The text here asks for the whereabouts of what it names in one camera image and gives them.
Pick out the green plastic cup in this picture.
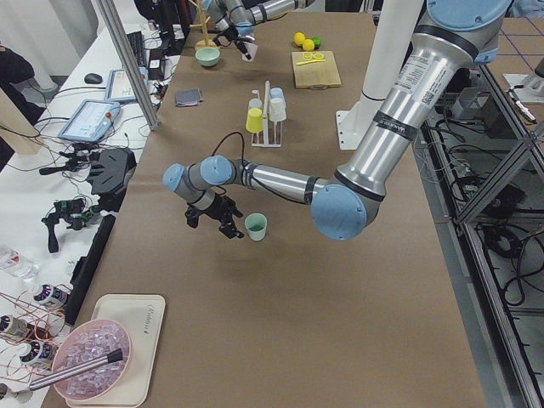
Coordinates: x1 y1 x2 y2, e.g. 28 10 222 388
244 212 268 241

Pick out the white wire cup rack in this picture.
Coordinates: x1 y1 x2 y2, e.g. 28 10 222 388
249 81 284 148

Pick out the black bracket stand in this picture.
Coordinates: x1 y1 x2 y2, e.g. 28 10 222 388
86 148 137 212

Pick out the white plastic cup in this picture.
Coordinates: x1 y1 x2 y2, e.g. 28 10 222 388
269 98 286 122

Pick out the grey folded cloth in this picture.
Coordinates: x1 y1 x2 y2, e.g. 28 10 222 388
175 88 202 107

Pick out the whole yellow lemon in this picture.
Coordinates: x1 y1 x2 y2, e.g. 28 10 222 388
293 31 306 47
302 38 315 51

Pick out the black keyboard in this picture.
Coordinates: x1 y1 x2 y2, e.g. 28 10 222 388
127 31 146 67

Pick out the yellow plastic knife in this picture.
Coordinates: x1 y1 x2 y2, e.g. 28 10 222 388
295 59 326 66

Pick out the plastic water bottle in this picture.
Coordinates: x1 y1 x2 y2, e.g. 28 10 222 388
1 245 38 281

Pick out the yellow plastic cup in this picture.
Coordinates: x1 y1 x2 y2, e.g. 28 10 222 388
246 108 264 133

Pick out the wooden mug tree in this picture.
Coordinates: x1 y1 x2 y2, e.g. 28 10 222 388
190 0 218 51

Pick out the pink plastic cup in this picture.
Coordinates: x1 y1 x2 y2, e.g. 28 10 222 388
242 42 258 62

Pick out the pink bowl with ice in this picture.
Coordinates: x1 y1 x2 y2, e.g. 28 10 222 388
51 319 133 400

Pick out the grey plastic cup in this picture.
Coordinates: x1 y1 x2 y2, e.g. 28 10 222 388
248 98 263 110

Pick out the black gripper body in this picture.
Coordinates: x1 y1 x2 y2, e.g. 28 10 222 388
212 25 242 47
185 191 243 230

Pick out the blue plastic cup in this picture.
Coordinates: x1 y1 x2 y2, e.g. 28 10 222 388
269 88 285 100

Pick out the green bowl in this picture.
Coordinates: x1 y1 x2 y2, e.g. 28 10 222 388
195 47 221 67

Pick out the small purple label bottle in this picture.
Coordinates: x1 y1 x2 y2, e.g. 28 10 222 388
29 284 69 310

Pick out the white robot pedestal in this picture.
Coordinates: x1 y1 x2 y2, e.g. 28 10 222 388
336 0 423 150

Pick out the metal muddler stick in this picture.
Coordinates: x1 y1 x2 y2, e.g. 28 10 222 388
28 348 123 391

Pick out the blue teach pendant tablet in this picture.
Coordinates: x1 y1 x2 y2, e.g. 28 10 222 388
59 99 121 143

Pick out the wooden cutting board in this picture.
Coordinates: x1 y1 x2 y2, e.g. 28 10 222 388
291 51 342 88

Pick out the aluminium frame post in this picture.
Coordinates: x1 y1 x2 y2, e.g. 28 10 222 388
96 0 160 131

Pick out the black computer mouse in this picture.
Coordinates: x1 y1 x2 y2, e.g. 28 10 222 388
83 72 103 85

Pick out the cream plastic tray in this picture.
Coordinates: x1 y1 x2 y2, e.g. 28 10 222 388
65 294 166 407

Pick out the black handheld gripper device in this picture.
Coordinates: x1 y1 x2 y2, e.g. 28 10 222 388
42 198 101 253

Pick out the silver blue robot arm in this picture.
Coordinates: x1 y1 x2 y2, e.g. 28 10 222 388
162 1 509 241
202 0 314 43

